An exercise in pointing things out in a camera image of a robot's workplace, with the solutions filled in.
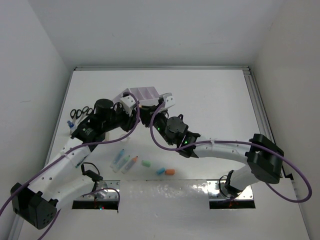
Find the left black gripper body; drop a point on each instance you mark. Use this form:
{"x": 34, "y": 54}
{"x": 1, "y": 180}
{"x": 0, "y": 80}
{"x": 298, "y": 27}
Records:
{"x": 118, "y": 117}

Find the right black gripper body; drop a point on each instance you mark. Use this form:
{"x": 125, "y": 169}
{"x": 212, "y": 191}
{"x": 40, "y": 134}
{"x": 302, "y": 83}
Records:
{"x": 158, "y": 124}

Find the orange marker cap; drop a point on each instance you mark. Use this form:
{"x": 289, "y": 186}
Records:
{"x": 169, "y": 172}

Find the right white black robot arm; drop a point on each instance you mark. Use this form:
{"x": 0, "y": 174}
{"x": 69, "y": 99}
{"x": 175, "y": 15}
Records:
{"x": 236, "y": 180}

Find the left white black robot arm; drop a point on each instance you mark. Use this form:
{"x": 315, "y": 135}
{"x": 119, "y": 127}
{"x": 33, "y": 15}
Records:
{"x": 65, "y": 178}

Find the white organizer lying tilted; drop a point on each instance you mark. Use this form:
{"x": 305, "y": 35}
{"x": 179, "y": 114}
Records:
{"x": 120, "y": 95}

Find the clear tape roll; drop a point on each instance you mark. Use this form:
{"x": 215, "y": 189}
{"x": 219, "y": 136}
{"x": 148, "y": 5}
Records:
{"x": 124, "y": 138}

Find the clear glue bottle blue cap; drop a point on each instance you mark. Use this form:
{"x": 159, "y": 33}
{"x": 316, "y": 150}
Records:
{"x": 72, "y": 127}

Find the green marker cap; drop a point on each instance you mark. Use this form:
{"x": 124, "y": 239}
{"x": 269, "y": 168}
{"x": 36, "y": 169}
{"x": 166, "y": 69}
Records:
{"x": 146, "y": 163}

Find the blue marker cap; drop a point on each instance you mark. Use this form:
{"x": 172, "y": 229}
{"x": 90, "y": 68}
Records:
{"x": 160, "y": 171}

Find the white organizer upright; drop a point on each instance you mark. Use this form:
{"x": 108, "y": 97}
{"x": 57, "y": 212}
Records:
{"x": 147, "y": 96}

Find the blue tipped marker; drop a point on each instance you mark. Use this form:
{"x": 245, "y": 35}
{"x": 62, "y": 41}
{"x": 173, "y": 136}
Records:
{"x": 117, "y": 159}

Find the green tipped marker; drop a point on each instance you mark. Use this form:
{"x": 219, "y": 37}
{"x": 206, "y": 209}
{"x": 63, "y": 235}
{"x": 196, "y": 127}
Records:
{"x": 121, "y": 163}

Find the white front cover board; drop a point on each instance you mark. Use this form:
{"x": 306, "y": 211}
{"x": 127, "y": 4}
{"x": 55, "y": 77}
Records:
{"x": 178, "y": 210}

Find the black handled scissors right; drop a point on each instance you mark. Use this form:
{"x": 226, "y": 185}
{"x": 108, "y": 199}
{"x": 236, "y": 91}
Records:
{"x": 85, "y": 112}

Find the black handled scissors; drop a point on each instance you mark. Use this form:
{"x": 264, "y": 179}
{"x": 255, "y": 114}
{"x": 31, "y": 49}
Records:
{"x": 75, "y": 113}
{"x": 85, "y": 112}

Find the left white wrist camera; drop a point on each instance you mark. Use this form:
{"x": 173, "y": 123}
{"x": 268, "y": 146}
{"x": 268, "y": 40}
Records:
{"x": 129, "y": 102}

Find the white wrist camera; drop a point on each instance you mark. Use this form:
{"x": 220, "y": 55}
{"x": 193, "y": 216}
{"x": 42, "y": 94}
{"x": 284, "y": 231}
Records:
{"x": 168, "y": 99}
{"x": 129, "y": 102}

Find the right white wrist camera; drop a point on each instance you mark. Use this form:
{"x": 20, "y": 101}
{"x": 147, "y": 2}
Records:
{"x": 168, "y": 99}

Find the black handled scissors left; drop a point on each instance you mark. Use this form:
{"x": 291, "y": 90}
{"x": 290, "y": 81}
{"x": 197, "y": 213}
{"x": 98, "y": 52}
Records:
{"x": 75, "y": 113}

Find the aluminium frame rail back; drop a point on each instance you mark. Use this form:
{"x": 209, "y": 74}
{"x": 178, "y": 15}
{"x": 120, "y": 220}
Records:
{"x": 161, "y": 67}

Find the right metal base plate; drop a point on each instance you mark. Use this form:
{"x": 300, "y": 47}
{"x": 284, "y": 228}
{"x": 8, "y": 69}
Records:
{"x": 217, "y": 193}

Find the metal base plate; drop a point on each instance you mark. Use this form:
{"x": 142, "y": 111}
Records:
{"x": 107, "y": 190}
{"x": 217, "y": 193}

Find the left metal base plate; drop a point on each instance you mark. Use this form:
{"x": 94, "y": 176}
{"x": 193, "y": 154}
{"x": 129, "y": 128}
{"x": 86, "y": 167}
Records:
{"x": 107, "y": 190}

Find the aluminium frame rail right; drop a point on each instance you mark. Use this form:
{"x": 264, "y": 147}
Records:
{"x": 257, "y": 105}

